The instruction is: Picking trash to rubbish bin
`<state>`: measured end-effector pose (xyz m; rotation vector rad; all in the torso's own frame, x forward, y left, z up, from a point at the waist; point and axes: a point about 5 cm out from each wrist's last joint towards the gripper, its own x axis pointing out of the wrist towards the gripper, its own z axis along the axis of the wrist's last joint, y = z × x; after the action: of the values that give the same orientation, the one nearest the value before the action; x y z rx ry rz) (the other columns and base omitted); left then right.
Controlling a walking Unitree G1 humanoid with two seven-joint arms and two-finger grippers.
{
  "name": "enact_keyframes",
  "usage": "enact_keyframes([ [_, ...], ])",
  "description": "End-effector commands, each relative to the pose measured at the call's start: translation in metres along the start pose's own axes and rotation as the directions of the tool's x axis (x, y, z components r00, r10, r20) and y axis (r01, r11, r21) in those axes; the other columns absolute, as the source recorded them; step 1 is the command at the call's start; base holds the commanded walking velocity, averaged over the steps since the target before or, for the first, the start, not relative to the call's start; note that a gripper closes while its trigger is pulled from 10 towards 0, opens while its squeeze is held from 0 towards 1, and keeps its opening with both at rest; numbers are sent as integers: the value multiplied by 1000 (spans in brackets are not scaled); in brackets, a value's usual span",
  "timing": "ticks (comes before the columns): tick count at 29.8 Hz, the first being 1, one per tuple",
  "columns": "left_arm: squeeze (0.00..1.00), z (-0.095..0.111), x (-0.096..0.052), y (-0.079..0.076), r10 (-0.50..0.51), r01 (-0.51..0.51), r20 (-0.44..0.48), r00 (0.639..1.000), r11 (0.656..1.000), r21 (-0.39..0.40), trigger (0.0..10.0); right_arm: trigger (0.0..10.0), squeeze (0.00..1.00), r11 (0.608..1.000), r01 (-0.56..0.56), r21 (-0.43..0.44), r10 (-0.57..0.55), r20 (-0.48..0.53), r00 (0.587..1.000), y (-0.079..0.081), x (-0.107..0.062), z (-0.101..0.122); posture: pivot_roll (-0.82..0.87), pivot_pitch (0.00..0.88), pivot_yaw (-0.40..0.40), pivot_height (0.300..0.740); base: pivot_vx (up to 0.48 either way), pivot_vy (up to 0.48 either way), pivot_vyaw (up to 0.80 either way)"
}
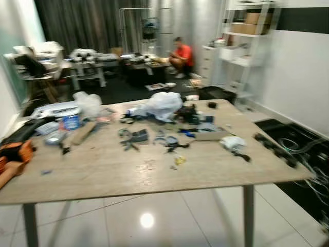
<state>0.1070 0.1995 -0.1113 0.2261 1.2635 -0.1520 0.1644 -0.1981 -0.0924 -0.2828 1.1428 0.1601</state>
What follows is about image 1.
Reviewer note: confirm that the black rubbish bin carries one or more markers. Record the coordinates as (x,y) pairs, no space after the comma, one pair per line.
(218,93)

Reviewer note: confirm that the black floor mat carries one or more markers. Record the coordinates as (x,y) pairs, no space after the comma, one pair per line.
(288,128)

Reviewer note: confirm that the white crumpled tissue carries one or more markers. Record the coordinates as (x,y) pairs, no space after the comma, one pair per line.
(233,142)

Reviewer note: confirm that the white ladder shelf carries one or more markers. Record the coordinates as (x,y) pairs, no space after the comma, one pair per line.
(241,56)

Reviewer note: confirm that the flat grey board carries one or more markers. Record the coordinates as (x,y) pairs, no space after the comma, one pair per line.
(212,136)

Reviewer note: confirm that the brown cardboard box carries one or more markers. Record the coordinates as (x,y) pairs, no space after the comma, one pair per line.
(252,23)

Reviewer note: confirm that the white drawer cabinet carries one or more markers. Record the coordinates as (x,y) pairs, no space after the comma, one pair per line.
(211,62)

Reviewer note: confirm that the black gadget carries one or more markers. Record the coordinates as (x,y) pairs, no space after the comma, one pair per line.
(188,114)

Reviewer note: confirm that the small yellow scrap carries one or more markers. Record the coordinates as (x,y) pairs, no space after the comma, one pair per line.
(180,160)

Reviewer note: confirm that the person in red shirt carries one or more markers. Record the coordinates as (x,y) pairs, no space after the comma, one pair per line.
(183,53)

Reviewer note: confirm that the large white plastic bag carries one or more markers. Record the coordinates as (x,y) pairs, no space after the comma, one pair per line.
(164,104)

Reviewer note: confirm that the black low table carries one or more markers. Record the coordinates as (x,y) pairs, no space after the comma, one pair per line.
(146,69)

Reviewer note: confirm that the black clamp part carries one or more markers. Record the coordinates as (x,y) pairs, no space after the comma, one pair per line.
(136,137)

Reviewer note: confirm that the white clothes rack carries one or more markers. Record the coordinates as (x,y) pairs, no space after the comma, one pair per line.
(149,28)

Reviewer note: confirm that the light wooden table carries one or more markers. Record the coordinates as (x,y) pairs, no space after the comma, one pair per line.
(128,175)

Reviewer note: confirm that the clear crumpled plastic bag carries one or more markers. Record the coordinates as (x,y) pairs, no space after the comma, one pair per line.
(88,103)

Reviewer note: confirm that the white cluttered desk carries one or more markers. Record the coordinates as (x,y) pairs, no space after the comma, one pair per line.
(92,58)

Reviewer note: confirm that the wooden block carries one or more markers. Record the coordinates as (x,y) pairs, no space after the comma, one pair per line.
(83,133)

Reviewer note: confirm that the grey curtain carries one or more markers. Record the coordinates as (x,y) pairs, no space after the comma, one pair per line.
(92,23)

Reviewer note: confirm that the flat white device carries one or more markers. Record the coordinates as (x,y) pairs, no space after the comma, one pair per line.
(54,109)

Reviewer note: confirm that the wooden desk with white boxes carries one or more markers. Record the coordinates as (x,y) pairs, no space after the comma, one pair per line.
(36,64)

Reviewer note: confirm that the long black bag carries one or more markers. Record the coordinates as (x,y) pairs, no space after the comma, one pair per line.
(25,129)

